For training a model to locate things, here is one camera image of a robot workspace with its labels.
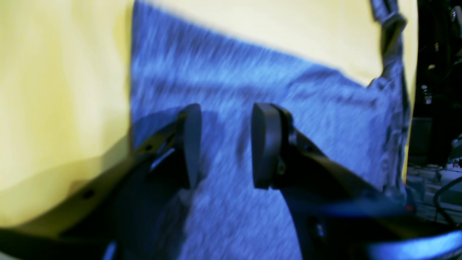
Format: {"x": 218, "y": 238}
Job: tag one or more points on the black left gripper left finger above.
{"x": 115, "y": 215}

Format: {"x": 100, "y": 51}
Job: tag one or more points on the yellow table cloth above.
{"x": 65, "y": 77}

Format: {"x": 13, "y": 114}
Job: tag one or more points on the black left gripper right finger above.
{"x": 338, "y": 215}

